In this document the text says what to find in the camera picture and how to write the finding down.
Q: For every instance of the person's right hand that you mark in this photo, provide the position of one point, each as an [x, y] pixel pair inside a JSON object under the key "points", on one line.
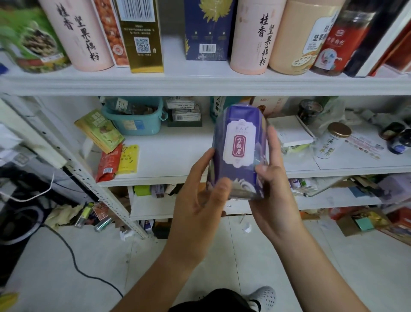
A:
{"points": [[279, 206]]}

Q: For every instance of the person's left hand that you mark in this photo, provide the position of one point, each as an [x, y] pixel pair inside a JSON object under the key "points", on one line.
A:
{"points": [[196, 222]]}

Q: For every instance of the purple canister white label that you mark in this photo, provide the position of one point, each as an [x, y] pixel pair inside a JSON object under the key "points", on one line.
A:
{"points": [[237, 144]]}

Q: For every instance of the white metal shelving unit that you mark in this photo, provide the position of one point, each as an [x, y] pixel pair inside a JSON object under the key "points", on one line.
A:
{"points": [[192, 80]]}

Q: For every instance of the yellow box white label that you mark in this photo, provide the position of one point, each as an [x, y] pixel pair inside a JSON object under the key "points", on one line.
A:
{"points": [[140, 35]]}

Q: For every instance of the orange patterned box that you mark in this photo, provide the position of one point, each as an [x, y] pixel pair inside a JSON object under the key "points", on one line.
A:
{"points": [[110, 32]]}

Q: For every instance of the small pink canister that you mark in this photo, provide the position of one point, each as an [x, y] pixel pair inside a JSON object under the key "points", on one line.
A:
{"points": [[77, 35]]}

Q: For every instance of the clear green label nut jar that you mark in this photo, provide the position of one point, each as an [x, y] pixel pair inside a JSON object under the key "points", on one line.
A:
{"points": [[29, 38]]}

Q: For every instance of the person's right forearm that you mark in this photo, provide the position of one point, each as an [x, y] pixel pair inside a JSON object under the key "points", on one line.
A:
{"points": [[321, 276]]}

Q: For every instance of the person's left forearm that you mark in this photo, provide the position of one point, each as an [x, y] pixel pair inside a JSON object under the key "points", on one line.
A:
{"points": [[154, 286]]}

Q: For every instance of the white flat box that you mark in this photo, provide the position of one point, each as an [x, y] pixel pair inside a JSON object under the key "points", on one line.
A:
{"points": [[292, 130]]}

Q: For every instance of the person's black clothing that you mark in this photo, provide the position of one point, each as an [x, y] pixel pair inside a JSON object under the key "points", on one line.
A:
{"points": [[212, 302]]}

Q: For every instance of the person's white shoe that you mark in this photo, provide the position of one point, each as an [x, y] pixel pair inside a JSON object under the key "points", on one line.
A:
{"points": [[263, 299]]}

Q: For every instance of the white box brown print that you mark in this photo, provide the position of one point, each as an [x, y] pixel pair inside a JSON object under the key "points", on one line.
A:
{"points": [[270, 105]]}

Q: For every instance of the dark blue moon box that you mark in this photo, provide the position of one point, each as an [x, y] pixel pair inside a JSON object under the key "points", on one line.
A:
{"points": [[209, 29]]}

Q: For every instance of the black box white edge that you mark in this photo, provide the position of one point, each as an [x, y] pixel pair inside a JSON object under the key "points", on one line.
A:
{"points": [[379, 32]]}

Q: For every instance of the brown carton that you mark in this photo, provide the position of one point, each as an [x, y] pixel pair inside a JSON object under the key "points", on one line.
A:
{"points": [[358, 224]]}

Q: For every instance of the yellow tag packet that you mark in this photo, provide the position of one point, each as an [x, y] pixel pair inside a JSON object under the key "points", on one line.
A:
{"points": [[128, 159]]}

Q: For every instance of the dark jar with lid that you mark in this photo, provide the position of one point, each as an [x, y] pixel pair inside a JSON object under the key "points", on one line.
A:
{"points": [[310, 110]]}

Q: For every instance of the red snack packet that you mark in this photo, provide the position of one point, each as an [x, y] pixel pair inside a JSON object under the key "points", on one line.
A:
{"points": [[109, 162]]}

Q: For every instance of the small black grey boxes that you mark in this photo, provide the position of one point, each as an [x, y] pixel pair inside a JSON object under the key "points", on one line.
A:
{"points": [[183, 112]]}

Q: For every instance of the teal pouch bag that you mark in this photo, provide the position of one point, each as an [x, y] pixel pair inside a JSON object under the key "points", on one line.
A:
{"points": [[218, 106]]}

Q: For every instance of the teal plastic basket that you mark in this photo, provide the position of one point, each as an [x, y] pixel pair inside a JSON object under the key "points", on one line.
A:
{"points": [[135, 119]]}

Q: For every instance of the green snack packet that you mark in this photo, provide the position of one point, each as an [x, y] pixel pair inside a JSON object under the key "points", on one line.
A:
{"points": [[99, 130]]}

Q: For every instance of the small dark bottle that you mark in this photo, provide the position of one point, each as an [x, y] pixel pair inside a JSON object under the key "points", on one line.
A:
{"points": [[401, 143], [390, 130]]}

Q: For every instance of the pink cylinder canister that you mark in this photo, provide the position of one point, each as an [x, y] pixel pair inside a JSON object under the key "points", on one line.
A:
{"points": [[257, 35]]}

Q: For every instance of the beige cylinder canister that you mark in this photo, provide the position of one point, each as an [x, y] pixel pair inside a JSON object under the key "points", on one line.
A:
{"points": [[305, 35]]}

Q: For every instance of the red canister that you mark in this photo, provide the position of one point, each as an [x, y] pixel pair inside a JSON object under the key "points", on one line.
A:
{"points": [[343, 38]]}

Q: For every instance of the white power strip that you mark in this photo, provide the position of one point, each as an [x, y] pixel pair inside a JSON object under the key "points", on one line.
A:
{"points": [[32, 135]]}

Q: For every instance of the white power adapter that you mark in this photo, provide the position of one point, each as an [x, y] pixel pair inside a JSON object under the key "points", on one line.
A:
{"points": [[9, 136]]}

